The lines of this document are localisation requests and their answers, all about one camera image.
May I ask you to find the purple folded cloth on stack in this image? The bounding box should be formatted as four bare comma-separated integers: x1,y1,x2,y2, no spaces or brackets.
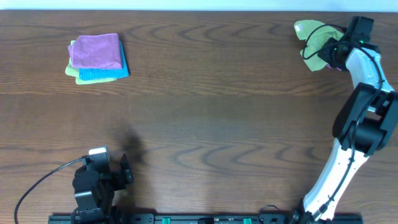
68,33,123,69

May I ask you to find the green microfiber cloth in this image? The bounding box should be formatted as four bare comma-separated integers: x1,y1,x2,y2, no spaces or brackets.
294,20,343,72

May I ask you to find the light green cloth under stack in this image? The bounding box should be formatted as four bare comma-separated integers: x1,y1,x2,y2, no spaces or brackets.
65,59,115,85

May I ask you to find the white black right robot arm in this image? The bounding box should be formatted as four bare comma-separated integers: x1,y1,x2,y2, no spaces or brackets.
285,16,397,223

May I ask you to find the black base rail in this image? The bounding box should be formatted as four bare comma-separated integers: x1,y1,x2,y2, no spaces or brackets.
48,213,364,224

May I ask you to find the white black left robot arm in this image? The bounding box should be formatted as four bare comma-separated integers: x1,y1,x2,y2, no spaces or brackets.
71,152,134,223

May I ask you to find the loose purple cloth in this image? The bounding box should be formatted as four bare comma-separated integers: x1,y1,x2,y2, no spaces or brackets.
326,63,347,72

